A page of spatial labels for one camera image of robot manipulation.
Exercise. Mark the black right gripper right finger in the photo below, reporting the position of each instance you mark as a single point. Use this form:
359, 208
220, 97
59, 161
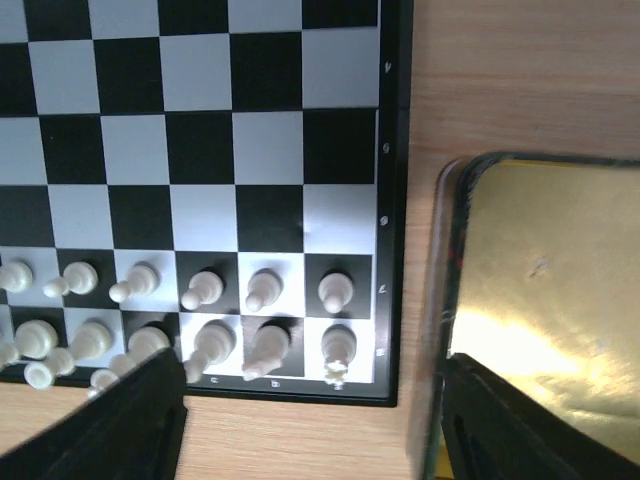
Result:
494, 431

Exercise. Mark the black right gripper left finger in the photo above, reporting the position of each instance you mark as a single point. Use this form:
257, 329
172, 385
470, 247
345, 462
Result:
133, 430

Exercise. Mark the gold metal tin tray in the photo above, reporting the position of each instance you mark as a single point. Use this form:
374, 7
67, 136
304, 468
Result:
533, 271

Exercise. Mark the black and white chessboard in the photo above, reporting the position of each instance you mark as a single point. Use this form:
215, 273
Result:
143, 142

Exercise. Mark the white pawn on board edge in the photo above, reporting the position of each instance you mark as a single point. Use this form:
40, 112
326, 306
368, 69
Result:
335, 291

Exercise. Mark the white bishop piece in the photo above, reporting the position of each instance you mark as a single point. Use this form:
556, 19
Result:
213, 344

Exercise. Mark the white pawn from edge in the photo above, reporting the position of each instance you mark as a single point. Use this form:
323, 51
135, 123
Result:
264, 289
204, 288

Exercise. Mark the white knight piece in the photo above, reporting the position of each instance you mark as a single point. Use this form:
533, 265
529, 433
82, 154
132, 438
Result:
270, 346

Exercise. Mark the white rook corner piece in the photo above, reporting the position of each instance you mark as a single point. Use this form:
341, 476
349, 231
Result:
339, 348

